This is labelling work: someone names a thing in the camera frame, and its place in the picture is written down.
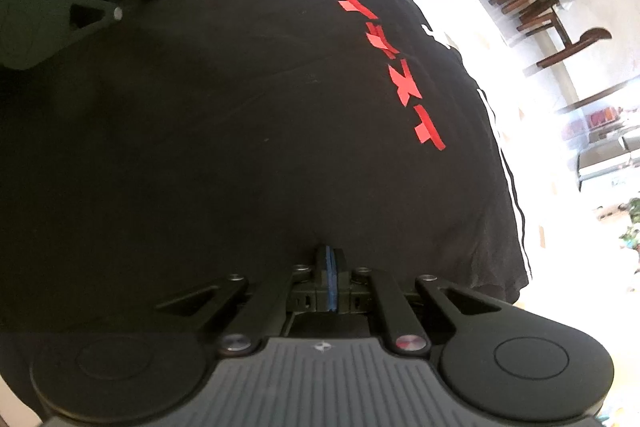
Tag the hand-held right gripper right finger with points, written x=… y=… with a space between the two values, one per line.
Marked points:
x=337 y=279

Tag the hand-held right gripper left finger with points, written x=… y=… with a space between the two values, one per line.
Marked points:
x=322 y=277

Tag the black t-shirt red print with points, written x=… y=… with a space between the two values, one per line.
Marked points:
x=250 y=107

